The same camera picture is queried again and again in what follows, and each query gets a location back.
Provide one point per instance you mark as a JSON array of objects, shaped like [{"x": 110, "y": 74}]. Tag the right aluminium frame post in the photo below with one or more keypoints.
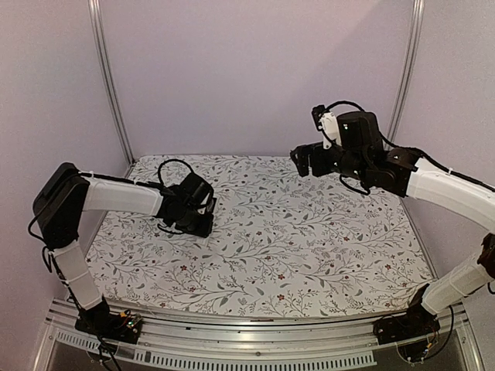
[{"x": 415, "y": 31}]

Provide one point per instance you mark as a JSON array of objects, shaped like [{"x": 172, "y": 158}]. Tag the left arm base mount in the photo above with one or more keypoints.
[{"x": 100, "y": 321}]

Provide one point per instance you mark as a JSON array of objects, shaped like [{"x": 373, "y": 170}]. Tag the front aluminium rail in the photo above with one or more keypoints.
[{"x": 181, "y": 340}]

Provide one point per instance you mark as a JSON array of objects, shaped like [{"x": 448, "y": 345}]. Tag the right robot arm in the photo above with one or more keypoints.
[{"x": 353, "y": 147}]

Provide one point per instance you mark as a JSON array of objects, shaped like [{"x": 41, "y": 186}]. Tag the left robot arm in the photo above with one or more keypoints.
[{"x": 60, "y": 206}]

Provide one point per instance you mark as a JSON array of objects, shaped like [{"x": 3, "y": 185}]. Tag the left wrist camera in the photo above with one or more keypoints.
[{"x": 203, "y": 198}]

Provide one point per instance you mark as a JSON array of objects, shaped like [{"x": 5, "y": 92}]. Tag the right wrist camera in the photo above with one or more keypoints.
[{"x": 326, "y": 123}]

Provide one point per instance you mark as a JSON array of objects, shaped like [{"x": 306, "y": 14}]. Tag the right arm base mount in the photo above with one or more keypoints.
[{"x": 416, "y": 321}]

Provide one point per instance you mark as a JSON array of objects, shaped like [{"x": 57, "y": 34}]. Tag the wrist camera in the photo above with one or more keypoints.
[
  {"x": 203, "y": 198},
  {"x": 326, "y": 123}
]

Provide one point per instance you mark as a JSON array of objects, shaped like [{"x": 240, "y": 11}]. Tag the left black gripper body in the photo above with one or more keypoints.
[{"x": 193, "y": 226}]

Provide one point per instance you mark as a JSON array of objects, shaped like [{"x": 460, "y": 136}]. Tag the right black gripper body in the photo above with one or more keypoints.
[{"x": 321, "y": 167}]

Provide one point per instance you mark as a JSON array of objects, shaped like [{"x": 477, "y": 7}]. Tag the floral patterned table mat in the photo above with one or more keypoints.
[{"x": 281, "y": 245}]

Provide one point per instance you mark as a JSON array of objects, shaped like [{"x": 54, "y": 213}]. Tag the aluminium frame post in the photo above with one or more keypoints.
[
  {"x": 97, "y": 25},
  {"x": 415, "y": 31}
]

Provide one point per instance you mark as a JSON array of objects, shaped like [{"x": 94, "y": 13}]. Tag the left aluminium frame post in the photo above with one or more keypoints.
[{"x": 97, "y": 25}]

